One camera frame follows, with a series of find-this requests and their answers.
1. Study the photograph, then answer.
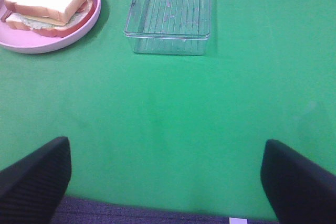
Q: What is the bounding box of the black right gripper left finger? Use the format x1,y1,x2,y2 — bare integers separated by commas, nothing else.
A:
1,136,71,223

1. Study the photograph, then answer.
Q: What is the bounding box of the white floor marker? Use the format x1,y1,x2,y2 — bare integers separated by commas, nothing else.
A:
229,217,248,224

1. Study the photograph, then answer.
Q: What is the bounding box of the long bacon strip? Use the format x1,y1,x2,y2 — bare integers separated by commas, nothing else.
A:
76,0,88,13

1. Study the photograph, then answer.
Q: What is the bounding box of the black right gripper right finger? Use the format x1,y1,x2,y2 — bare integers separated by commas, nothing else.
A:
260,140,335,223

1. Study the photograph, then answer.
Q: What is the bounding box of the bread slice from tray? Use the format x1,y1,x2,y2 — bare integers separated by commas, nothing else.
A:
5,0,95,38

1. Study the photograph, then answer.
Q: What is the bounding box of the green tablecloth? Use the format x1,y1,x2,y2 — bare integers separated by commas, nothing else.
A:
1,0,335,219

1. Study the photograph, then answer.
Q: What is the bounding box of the green lettuce leaf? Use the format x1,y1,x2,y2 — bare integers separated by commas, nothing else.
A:
6,12,87,29

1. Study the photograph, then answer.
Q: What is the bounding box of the right clear plastic tray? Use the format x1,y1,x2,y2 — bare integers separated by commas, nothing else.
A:
124,0,212,56

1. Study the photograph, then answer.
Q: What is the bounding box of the yellow cheese slice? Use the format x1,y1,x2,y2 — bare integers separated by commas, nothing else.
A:
22,15,67,26

